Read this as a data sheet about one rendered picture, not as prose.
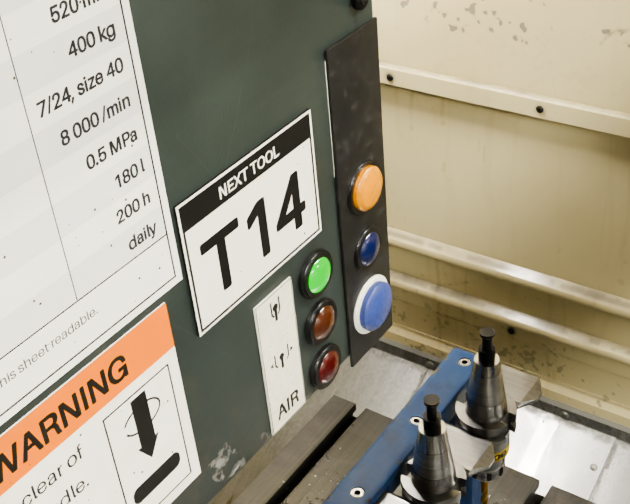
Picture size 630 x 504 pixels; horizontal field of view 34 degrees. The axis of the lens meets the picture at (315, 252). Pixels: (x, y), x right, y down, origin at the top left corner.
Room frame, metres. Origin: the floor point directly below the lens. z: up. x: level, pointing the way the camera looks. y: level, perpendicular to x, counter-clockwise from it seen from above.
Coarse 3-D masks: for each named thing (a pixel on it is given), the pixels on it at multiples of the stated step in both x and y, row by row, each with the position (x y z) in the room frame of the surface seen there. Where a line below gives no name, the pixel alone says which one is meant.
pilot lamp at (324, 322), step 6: (330, 306) 0.44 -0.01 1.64; (324, 312) 0.43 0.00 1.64; (330, 312) 0.43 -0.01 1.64; (318, 318) 0.43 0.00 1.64; (324, 318) 0.43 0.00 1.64; (330, 318) 0.43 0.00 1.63; (318, 324) 0.43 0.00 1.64; (324, 324) 0.43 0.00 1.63; (330, 324) 0.43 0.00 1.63; (318, 330) 0.42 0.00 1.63; (324, 330) 0.43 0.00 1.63; (330, 330) 0.43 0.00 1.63; (318, 336) 0.42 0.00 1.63; (324, 336) 0.43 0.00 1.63
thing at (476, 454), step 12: (456, 432) 0.75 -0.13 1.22; (468, 432) 0.75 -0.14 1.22; (456, 444) 0.73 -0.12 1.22; (468, 444) 0.73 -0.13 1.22; (480, 444) 0.73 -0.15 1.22; (492, 444) 0.73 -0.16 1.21; (456, 456) 0.72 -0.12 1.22; (468, 456) 0.71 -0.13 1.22; (480, 456) 0.71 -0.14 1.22; (492, 456) 0.71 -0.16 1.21; (468, 468) 0.70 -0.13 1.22; (480, 468) 0.70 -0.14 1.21
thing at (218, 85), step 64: (192, 0) 0.39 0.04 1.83; (256, 0) 0.42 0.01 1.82; (320, 0) 0.46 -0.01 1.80; (192, 64) 0.38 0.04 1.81; (256, 64) 0.41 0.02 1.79; (320, 64) 0.45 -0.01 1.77; (192, 128) 0.38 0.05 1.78; (256, 128) 0.41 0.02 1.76; (320, 128) 0.45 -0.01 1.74; (192, 192) 0.37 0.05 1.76; (320, 192) 0.44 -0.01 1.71; (192, 320) 0.36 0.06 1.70; (192, 384) 0.36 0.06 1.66; (256, 384) 0.39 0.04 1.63; (256, 448) 0.38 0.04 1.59
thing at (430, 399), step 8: (424, 400) 0.68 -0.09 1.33; (432, 400) 0.68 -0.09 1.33; (432, 408) 0.68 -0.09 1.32; (424, 416) 0.68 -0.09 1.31; (432, 416) 0.68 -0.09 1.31; (440, 416) 0.68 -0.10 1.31; (424, 424) 0.68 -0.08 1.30; (432, 424) 0.68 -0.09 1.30; (440, 424) 0.68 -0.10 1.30; (432, 432) 0.68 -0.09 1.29
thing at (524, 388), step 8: (504, 368) 0.84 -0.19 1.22; (512, 368) 0.84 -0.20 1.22; (504, 376) 0.82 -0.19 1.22; (512, 376) 0.82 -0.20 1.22; (520, 376) 0.82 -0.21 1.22; (528, 376) 0.82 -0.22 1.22; (536, 376) 0.82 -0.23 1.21; (504, 384) 0.81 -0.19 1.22; (512, 384) 0.81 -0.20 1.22; (520, 384) 0.81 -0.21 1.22; (528, 384) 0.81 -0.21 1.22; (536, 384) 0.81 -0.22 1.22; (512, 392) 0.80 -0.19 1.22; (520, 392) 0.80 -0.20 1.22; (528, 392) 0.80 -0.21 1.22; (536, 392) 0.80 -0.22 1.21; (520, 400) 0.79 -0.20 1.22; (528, 400) 0.79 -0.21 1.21; (536, 400) 0.79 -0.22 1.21
